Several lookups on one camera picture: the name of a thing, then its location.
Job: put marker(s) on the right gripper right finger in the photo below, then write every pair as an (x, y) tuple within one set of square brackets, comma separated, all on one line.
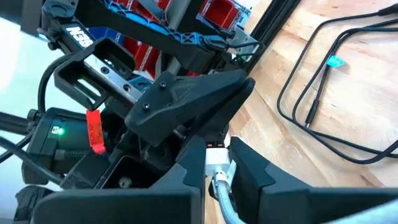
[(295, 208)]

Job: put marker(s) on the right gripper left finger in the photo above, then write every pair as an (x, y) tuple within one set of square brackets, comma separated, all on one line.
[(124, 208)]

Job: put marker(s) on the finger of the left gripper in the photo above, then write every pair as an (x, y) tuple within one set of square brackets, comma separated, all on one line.
[(186, 99), (236, 109)]

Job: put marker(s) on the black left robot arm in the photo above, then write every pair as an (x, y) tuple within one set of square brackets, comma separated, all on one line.
[(68, 146)]

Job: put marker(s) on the red tag label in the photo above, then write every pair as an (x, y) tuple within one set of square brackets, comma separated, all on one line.
[(94, 133)]

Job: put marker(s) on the red storage bin rack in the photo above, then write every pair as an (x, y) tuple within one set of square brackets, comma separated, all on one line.
[(220, 12)]

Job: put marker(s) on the black metal table frame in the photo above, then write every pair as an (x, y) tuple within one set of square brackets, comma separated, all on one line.
[(273, 28)]

